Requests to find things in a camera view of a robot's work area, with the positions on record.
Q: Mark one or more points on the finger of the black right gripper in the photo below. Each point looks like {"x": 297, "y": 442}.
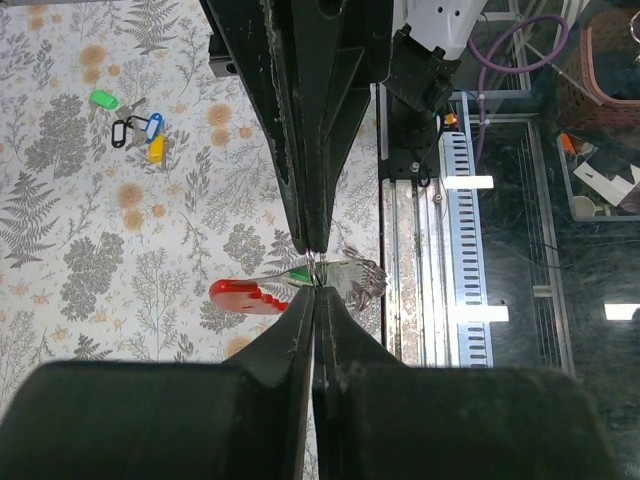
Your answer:
{"x": 244, "y": 30}
{"x": 329, "y": 97}

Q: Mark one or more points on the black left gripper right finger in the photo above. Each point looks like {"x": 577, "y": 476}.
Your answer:
{"x": 377, "y": 418}

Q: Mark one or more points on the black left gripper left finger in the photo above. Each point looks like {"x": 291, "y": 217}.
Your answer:
{"x": 243, "y": 418}

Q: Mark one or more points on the green tagged key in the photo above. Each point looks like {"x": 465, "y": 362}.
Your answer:
{"x": 317, "y": 275}

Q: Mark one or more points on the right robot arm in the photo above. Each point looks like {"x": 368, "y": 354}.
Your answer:
{"x": 414, "y": 51}

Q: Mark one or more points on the yellow key tag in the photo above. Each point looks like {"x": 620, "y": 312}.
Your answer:
{"x": 157, "y": 149}

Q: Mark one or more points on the green key tag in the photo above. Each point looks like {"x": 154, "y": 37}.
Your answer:
{"x": 104, "y": 99}

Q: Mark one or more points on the brown wicker basket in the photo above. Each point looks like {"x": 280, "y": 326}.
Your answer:
{"x": 590, "y": 90}

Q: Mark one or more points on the aluminium front rail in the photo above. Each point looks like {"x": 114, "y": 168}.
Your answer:
{"x": 414, "y": 321}

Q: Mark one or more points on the blue slotted cable duct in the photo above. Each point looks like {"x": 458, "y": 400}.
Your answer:
{"x": 468, "y": 312}

